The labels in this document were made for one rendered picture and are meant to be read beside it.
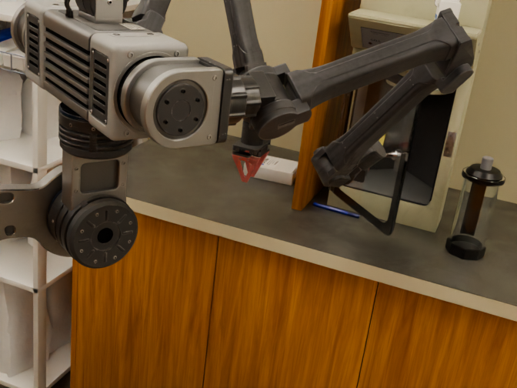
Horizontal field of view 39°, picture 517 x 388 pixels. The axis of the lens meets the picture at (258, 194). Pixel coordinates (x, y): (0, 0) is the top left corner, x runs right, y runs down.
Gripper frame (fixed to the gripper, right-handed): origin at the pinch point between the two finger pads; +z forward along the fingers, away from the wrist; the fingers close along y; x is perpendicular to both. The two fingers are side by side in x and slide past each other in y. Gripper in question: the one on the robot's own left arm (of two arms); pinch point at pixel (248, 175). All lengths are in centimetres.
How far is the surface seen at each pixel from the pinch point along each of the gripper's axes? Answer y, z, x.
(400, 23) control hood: 21, -40, -27
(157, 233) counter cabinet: 5.3, 26.2, 27.2
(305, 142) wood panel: 23.3, -4.2, -7.0
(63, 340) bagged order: 36, 100, 80
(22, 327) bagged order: 15, 83, 82
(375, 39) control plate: 26.1, -34.4, -20.8
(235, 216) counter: 8.4, 16.1, 5.3
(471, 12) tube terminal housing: 32, -44, -43
